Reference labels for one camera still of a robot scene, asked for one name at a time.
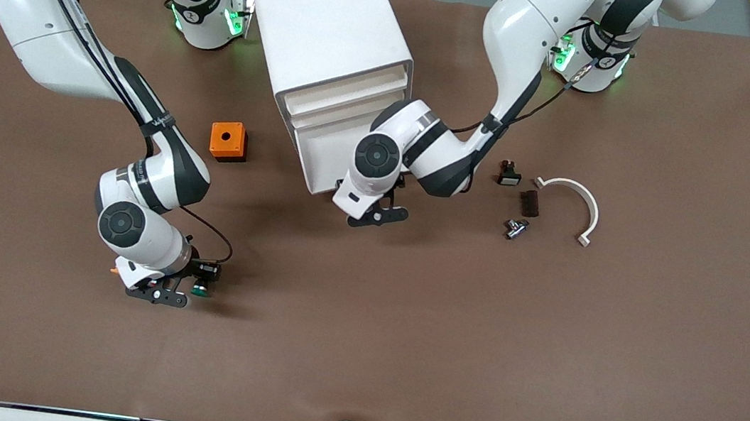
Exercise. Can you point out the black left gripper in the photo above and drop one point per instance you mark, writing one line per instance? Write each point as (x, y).
(399, 182)

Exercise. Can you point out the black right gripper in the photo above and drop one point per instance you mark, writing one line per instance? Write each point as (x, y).
(199, 267)

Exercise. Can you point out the green push button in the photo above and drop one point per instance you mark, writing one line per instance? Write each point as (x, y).
(201, 289)

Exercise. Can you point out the white lowest cabinet drawer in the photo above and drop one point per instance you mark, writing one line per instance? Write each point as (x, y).
(328, 158)

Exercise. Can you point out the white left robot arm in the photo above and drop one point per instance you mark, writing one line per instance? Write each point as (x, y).
(527, 22)

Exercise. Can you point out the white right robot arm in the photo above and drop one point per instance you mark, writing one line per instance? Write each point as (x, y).
(48, 20)

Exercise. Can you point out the grey arm base connector block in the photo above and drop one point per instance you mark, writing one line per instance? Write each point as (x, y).
(241, 8)
(565, 51)

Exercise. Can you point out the white drawer cabinet housing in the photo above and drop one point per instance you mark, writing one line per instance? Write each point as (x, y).
(323, 18)

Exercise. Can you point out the brown terminal block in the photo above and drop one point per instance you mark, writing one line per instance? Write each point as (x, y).
(532, 204)

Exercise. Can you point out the black switch with white face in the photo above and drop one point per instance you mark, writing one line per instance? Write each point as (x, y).
(509, 177)

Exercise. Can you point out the silver key switch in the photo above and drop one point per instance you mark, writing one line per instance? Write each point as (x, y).
(516, 229)

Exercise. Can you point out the orange button enclosure box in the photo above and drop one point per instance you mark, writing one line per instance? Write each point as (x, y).
(227, 141)

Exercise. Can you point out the white curved bracket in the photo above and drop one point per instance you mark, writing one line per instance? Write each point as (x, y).
(587, 201)

